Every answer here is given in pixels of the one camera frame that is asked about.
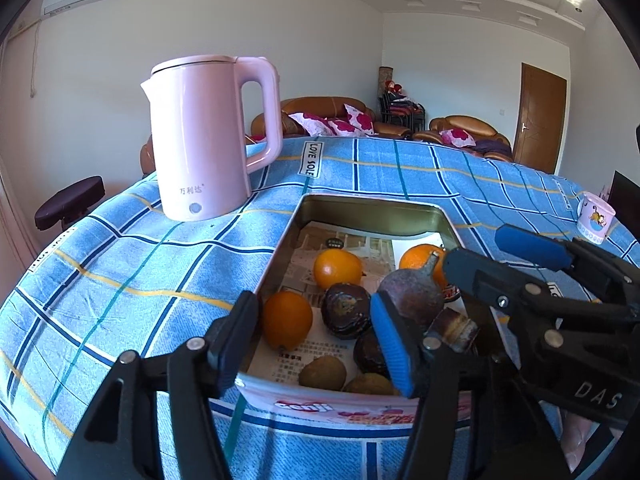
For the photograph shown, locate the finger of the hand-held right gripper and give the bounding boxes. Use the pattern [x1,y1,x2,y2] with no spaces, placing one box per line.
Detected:
[443,248,637,352]
[495,224,640,307]

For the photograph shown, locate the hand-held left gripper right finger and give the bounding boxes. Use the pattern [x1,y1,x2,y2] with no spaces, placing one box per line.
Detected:
[370,291,573,480]

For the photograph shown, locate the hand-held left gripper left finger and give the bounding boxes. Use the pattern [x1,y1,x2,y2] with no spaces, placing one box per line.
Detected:
[59,290,261,480]

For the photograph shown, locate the dark wrinkled passion fruit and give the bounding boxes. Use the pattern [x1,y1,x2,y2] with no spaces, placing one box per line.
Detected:
[320,283,373,342]
[353,327,391,380]

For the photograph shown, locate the small brown round fruit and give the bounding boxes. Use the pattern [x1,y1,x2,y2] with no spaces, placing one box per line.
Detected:
[342,372,396,396]
[299,356,347,391]

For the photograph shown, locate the orange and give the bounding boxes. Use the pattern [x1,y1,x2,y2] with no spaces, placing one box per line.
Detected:
[313,249,363,291]
[262,291,314,351]
[398,243,448,288]

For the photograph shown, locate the purple round fruit with stem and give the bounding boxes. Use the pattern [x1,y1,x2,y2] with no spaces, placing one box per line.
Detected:
[376,250,447,331]

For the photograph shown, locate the pink tin box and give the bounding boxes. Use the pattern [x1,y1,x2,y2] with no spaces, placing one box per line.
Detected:
[234,192,481,433]

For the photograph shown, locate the person's right hand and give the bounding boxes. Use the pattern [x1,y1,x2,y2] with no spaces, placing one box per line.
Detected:
[559,405,623,466]

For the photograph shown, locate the pink cartoon cup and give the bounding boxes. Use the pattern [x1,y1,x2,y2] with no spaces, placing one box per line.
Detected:
[577,191,617,246]

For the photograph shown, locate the printed paper leaflet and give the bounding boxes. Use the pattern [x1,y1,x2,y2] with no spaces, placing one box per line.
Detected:
[250,222,451,391]

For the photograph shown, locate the purple blanket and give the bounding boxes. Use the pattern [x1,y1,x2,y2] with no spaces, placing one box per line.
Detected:
[472,139,513,158]

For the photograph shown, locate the black television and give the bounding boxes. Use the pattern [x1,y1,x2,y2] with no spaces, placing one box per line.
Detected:
[611,170,640,241]

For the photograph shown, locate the brown wooden door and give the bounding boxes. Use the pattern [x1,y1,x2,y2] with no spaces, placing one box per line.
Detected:
[513,62,568,175]

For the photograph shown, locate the brown leather armchair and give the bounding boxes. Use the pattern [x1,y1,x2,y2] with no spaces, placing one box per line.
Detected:
[414,115,515,163]

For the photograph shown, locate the blue checked tablecloth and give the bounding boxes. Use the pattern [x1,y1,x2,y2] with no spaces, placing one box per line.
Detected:
[0,135,640,480]

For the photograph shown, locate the stacked dark chairs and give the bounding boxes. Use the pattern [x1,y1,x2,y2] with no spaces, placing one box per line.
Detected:
[377,92,427,133]

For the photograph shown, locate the brown leather recliner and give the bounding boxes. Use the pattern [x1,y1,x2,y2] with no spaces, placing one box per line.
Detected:
[140,132,157,176]

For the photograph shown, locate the pink electric kettle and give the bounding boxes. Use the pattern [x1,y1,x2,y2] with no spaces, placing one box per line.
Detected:
[140,56,284,222]

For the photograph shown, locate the dark purple round stool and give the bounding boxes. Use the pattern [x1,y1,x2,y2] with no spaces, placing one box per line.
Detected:
[34,176,106,231]

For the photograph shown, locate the brown leather sofa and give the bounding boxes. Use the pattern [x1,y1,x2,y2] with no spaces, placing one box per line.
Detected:
[250,96,413,142]

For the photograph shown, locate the white air conditioner hose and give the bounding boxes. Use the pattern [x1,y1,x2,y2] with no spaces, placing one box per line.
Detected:
[10,15,46,98]

